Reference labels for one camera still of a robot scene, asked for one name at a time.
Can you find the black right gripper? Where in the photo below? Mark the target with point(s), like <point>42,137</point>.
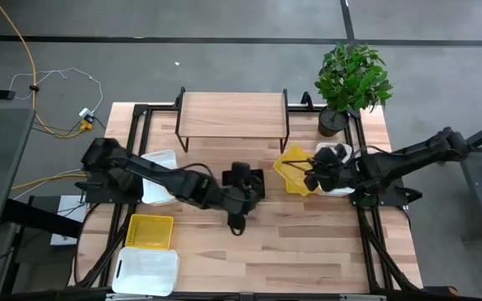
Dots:
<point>333,171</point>

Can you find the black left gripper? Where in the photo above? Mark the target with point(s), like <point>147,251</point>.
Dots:
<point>241,200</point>

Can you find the yellow plastic basket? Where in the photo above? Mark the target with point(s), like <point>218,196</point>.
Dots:
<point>295,190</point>
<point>149,232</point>
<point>283,169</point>

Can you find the black plastic basket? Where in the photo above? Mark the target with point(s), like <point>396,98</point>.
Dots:
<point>258,180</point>

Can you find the white plastic basket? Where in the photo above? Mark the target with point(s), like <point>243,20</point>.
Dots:
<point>159,158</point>
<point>147,271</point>
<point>337,192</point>

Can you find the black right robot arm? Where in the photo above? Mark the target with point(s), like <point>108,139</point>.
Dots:
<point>412,154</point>

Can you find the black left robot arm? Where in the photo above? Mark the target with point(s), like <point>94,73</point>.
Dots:
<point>182,184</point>

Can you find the black plant pot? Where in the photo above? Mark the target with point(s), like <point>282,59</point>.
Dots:
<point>332,124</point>

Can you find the green leafy plant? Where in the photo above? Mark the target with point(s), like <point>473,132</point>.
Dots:
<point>352,79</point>

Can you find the white paper sheet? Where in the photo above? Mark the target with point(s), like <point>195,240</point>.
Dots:
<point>71,207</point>

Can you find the yellow plug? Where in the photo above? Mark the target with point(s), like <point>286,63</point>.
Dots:
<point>86,124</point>

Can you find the white power adapter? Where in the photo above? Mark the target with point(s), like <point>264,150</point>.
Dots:
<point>85,113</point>

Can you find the orange and black object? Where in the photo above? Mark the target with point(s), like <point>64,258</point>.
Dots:
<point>452,289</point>

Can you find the black beam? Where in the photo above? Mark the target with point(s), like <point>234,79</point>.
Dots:
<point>36,217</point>

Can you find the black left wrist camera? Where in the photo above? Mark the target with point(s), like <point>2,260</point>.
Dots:
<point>241,175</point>

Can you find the wooden shelf with black frame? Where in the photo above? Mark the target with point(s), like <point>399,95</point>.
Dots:
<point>232,115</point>

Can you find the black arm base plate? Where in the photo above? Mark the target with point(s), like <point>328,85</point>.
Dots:
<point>98,194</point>
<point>385,200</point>

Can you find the black metal rig frame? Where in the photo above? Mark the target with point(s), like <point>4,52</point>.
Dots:
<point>161,109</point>

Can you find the silver bracket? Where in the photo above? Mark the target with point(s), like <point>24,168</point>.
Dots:
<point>128,297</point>
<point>362,297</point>

